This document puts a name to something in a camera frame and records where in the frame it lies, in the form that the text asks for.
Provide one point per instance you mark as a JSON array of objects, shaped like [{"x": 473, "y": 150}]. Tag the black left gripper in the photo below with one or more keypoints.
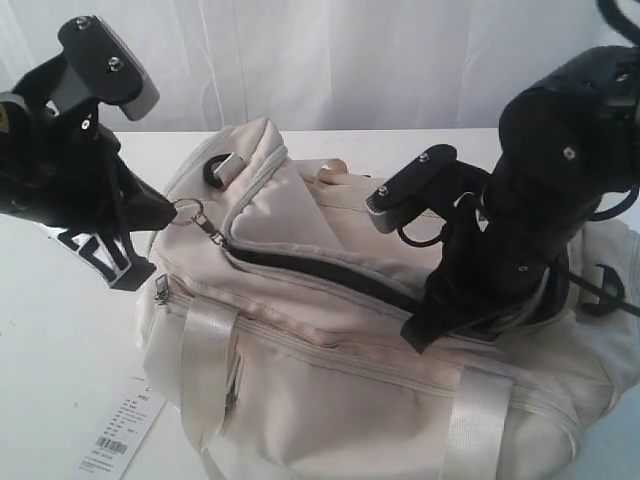
[{"x": 65, "y": 174}]

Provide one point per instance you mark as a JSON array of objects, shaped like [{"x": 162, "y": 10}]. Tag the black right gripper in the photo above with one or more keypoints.
[{"x": 478, "y": 291}]

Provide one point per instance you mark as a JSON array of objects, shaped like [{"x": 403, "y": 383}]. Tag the key ring zipper pull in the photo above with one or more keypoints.
[{"x": 191, "y": 212}]

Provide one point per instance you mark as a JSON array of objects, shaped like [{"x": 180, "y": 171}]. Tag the cream canvas duffel bag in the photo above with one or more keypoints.
[{"x": 283, "y": 351}]

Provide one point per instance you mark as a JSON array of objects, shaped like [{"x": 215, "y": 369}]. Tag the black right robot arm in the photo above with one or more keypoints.
[{"x": 566, "y": 141}]

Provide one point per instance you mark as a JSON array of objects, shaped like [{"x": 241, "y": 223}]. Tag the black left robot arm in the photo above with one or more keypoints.
[{"x": 67, "y": 177}]

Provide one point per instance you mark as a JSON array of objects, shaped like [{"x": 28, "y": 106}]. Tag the dark metal zipper pull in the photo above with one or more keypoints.
[{"x": 162, "y": 289}]

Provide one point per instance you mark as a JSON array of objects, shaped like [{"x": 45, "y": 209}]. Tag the white paper hang tag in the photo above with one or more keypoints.
[{"x": 113, "y": 447}]

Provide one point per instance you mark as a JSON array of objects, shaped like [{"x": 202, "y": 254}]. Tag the black D-ring buckle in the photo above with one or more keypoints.
[{"x": 221, "y": 170}]

